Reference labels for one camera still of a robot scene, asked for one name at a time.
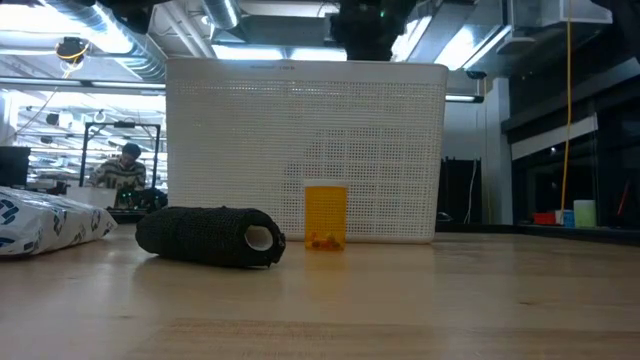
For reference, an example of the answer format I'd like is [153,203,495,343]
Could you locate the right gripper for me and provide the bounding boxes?
[328,0,417,63]

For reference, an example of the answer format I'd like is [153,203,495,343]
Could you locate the small white ball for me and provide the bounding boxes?
[303,179,350,253]

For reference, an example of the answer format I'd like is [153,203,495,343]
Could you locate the black bandage roll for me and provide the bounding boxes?
[134,205,288,269]

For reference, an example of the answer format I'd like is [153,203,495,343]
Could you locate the white patterned cloth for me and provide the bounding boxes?
[0,185,119,258]

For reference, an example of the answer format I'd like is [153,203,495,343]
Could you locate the white perforated plastic basket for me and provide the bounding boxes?
[165,57,450,246]

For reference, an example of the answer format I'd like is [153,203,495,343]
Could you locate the black shelf unit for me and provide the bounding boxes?
[436,156,484,227]

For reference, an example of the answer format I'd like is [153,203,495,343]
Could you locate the black side table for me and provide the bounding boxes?
[433,221,640,247]

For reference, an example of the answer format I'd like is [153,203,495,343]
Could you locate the pale green cup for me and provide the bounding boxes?
[572,199,598,229]

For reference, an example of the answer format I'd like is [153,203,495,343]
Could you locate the black device green lights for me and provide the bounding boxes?
[106,187,170,225]

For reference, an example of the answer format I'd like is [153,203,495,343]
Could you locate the person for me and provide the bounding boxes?
[88,142,148,192]

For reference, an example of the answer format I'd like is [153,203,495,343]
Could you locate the white box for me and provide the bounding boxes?
[66,185,119,210]

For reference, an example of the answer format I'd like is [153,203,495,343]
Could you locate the black monitor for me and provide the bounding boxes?
[0,145,33,189]

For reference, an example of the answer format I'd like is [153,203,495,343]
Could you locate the thin white cable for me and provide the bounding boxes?
[462,158,480,225]

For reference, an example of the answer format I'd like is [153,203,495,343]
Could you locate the black metal stand frame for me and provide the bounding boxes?
[78,121,163,189]

